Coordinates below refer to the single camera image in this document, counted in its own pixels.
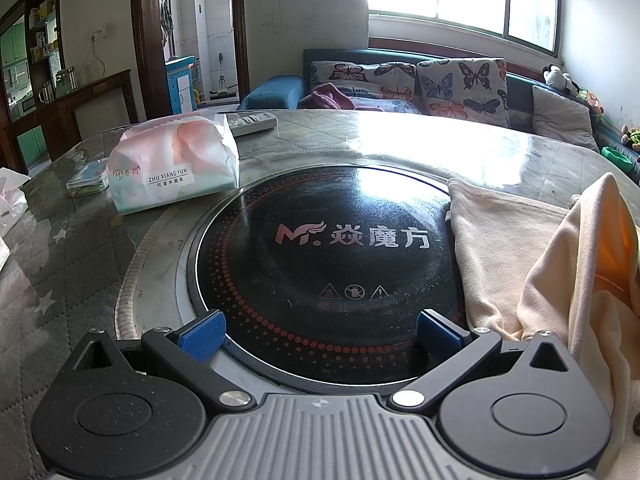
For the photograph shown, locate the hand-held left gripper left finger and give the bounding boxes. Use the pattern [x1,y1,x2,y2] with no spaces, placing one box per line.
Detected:
[62,310,257,413]

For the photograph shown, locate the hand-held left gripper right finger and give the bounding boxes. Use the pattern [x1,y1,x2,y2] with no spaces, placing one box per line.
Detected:
[387,309,583,413]

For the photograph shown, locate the cream pants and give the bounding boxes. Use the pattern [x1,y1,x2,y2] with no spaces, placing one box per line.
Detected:
[446,172,640,461]

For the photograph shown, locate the black round induction cooktop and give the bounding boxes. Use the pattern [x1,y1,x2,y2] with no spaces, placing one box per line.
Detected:
[187,166,473,395]

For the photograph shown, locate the white pink tissue pack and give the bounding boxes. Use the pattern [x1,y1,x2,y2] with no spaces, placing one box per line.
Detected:
[107,114,240,216]

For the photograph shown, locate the small clear plastic box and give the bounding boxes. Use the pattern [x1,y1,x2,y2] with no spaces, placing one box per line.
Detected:
[66,159,110,196]

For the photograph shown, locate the white remote control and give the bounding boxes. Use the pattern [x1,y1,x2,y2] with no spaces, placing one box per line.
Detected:
[227,112,279,136]

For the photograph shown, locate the open pink white plastic bag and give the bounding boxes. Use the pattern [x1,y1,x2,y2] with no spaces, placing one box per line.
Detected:
[0,166,31,241]

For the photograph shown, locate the butterfly print cushion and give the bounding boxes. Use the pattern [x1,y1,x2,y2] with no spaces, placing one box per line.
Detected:
[416,57,512,128]
[308,60,419,112]

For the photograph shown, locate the grey pillow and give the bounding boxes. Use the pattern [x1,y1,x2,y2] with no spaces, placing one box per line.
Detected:
[531,85,600,153]

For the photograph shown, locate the green bowl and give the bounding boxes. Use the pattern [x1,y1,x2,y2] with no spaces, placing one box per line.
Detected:
[601,146,634,172]

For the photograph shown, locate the blue bathroom cabinet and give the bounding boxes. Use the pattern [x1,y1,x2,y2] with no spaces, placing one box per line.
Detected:
[165,55,197,115]

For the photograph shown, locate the blue sofa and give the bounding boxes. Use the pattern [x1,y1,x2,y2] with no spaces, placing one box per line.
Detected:
[237,49,640,186]

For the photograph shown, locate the mop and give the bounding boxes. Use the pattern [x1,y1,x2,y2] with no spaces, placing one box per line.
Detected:
[207,52,240,101]

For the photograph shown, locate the maroon cloth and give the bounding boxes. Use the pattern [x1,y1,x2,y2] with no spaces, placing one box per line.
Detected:
[299,81,385,112]

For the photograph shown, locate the dark wooden shelf cabinet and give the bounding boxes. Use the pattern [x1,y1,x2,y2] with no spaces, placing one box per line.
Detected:
[0,0,138,176]

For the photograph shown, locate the panda plush toy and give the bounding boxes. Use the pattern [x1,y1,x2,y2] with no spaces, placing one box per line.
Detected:
[542,64,582,96]

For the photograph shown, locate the dark wooden door frame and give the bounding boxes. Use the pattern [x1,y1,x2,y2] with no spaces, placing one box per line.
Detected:
[129,0,251,122]

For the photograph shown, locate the wall socket with cable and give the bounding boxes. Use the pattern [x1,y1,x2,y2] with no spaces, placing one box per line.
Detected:
[82,27,109,86]

